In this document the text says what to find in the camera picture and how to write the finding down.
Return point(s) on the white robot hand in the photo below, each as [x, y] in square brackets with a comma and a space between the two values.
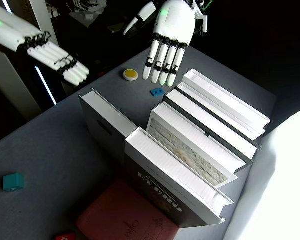
[175, 22]
[10, 27]

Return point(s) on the book with pale grey cover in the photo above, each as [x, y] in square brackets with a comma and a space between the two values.
[102, 120]

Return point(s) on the beige board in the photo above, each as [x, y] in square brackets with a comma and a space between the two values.
[10, 82]

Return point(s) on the yellow disc with white rim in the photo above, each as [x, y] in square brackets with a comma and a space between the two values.
[130, 74]

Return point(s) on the glowing white light strip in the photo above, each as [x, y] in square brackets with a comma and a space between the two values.
[46, 86]

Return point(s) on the small flat blue block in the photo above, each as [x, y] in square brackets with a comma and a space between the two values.
[157, 92]

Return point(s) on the bench with white robot parts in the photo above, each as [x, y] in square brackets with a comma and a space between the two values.
[87, 12]

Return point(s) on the white hardcover book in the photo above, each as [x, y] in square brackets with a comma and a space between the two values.
[227, 100]

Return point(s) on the book with dark grey cover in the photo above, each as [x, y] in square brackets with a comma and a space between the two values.
[210, 120]

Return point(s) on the book with photo cover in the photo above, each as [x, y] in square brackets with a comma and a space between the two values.
[197, 135]

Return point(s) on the book with black lettered cover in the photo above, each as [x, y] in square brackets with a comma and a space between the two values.
[175, 172]

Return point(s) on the teal cube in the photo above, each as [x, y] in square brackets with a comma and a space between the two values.
[13, 182]

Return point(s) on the dull red book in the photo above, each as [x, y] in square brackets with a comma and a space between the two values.
[115, 212]

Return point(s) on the small red block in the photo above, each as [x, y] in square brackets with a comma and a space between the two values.
[66, 237]

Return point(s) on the white frame post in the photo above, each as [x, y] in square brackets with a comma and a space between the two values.
[41, 15]

